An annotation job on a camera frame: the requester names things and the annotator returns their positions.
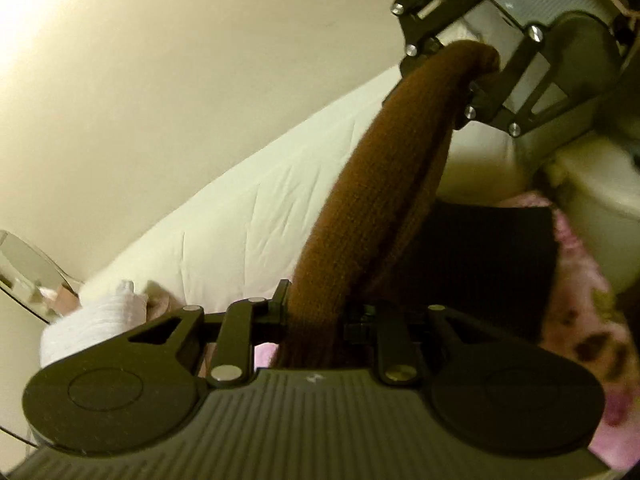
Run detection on pink floral bed blanket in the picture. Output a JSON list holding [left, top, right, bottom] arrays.
[[199, 194, 637, 470]]

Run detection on cream wardrobe with drawers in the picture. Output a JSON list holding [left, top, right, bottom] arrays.
[[1, 230, 80, 455]]

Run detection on black folded garment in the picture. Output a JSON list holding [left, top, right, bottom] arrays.
[[370, 202, 558, 344]]

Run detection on brown knit sweater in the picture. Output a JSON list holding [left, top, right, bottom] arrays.
[[272, 40, 500, 370]]

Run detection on white rolled quilt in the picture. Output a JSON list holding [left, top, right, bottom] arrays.
[[39, 281, 148, 368]]

